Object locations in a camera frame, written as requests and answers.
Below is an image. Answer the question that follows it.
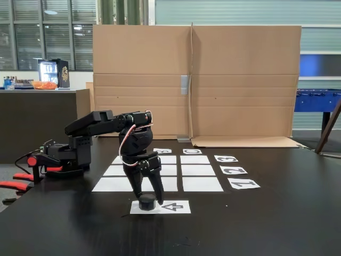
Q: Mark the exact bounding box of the blue foosball table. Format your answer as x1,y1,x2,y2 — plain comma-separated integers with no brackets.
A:
294,88,341,132

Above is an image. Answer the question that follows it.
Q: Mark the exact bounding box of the black round token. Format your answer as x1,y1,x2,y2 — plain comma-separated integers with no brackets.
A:
139,194,156,211

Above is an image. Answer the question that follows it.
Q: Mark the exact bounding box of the green controller board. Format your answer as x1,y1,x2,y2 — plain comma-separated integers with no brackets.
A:
39,139,55,155

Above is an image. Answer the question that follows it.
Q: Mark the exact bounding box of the red black clamp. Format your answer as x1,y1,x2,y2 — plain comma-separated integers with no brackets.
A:
26,153,64,185

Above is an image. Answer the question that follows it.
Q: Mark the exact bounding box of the grey framed window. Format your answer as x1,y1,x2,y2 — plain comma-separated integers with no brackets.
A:
0,0,97,71

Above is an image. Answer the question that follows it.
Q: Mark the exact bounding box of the brown cardboard panel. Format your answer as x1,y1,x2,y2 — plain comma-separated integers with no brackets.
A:
76,24,193,141
190,22,305,148

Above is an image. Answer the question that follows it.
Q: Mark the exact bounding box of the paper sheet number 3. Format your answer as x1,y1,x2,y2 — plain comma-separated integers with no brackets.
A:
214,155,239,163

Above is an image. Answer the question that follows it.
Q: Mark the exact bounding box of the paper sheet number 1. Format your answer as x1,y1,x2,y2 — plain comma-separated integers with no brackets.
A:
227,179,261,190

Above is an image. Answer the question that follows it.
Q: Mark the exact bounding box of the blue white box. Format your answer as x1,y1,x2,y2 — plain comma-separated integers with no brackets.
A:
3,76,15,91

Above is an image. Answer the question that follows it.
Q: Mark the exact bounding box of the paper sheet number 2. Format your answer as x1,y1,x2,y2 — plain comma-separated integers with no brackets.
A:
220,165,249,175

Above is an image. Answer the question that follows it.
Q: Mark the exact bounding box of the dark brown counter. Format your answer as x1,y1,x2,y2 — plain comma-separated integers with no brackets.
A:
0,89,91,165

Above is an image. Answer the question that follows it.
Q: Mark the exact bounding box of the orange snack bag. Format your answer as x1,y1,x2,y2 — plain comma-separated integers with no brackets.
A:
30,80,58,90

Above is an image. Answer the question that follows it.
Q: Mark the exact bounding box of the black power cable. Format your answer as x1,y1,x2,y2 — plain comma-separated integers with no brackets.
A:
14,149,40,175

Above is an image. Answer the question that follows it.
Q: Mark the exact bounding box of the red white servo cable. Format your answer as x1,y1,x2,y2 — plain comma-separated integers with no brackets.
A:
118,109,155,167

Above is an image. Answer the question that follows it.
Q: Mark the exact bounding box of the black mini fridge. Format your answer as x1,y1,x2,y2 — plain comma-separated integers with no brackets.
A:
37,58,71,89

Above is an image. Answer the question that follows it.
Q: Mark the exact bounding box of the white arrow paper sheet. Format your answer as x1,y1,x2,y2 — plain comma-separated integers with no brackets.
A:
129,200,192,215

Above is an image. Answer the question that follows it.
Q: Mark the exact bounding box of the brown wooden stand leg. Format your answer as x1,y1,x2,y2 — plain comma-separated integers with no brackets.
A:
314,99,341,155

